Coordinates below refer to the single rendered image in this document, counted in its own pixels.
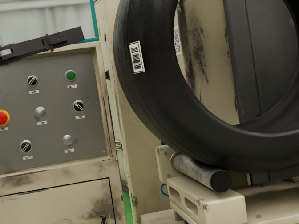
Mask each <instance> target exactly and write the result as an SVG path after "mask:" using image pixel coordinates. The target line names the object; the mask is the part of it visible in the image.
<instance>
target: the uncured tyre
mask: <svg viewBox="0 0 299 224"><path fill-rule="evenodd" d="M283 2H284V3H285V5H286V7H287V8H288V10H289V12H290V14H291V17H292V19H293V22H294V25H295V30H296V35H297V43H298V52H297V61H296V66H295V70H294V73H293V76H292V79H291V81H290V83H289V85H288V87H287V89H286V91H285V92H284V93H283V95H282V96H281V97H280V99H279V100H278V101H277V102H276V103H275V104H274V105H273V106H272V107H271V108H270V109H269V110H267V111H266V112H265V113H263V114H262V115H260V116H258V117H256V118H255V119H252V120H250V121H248V122H245V123H242V124H236V125H230V124H228V123H227V122H225V121H223V120H221V119H220V118H218V117H217V116H216V115H214V114H213V113H212V112H210V111H209V110H208V109H207V108H206V107H205V106H204V105H203V104H202V103H201V102H200V101H199V100H198V98H197V97H196V96H195V95H194V93H193V92H192V91H191V89H190V88H189V86H188V84H187V82H186V80H185V78H184V76H183V74H182V72H181V69H180V66H179V63H178V60H177V56H176V51H175V45H174V17H175V12H176V7H177V3H178V0H120V3H119V6H118V9H117V13H116V18H115V23H114V31H113V53H114V61H115V66H116V71H117V75H118V78H119V82H120V84H121V88H122V90H123V92H124V95H125V96H126V98H127V100H128V103H129V104H130V106H131V108H132V109H133V111H134V112H135V114H136V115H137V117H138V118H139V119H140V121H141V122H142V123H143V124H144V125H145V126H146V127H147V128H148V129H149V130H150V131H151V132H152V133H153V134H154V135H155V136H156V137H157V138H158V139H159V140H161V141H162V142H163V143H165V144H166V145H168V146H169V147H171V148H172V149H174V150H176V151H178V152H180V153H182V154H184V155H186V156H189V157H191V158H193V159H196V160H198V161H201V162H203V163H205V164H208V165H210V166H213V167H216V168H217V167H219V166H220V167H224V168H228V169H232V170H237V171H235V172H239V173H269V172H277V171H282V170H285V169H289V168H292V167H295V166H298V165H299V0H283ZM136 41H139V42H140V47H141V53H142V58H143V64H144V69H145V72H140V73H135V74H134V72H133V65H132V60H131V55H130V50H129V44H130V43H133V42H136Z"/></svg>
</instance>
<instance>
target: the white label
mask: <svg viewBox="0 0 299 224"><path fill-rule="evenodd" d="M129 50H130V55H131V60H132V65H133V72H134V74H135V73H140V72H145V69H144V64H143V58H142V53H141V47H140V42H139V41H136V42H133V43H130V44H129Z"/></svg>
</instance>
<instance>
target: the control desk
mask: <svg viewBox="0 0 299 224"><path fill-rule="evenodd" d="M116 157H117V148H116V142H115V136H114V129H113V121H112V115H111V109H110V103H109V95H108V89H107V83H106V76H105V68H104V62H103V56H102V49H101V42H100V41H94V42H86V43H79V44H70V45H67V46H64V47H60V48H56V49H54V51H51V50H49V51H47V52H46V51H45V52H41V53H38V54H35V55H32V56H28V57H25V58H22V59H21V60H19V61H16V62H12V63H10V64H9V65H6V66H3V67H1V66H0V224H128V223H127V216H126V210H125V202H124V196H123V190H122V184H121V175H120V169H119V163H118V159H117V158H116Z"/></svg>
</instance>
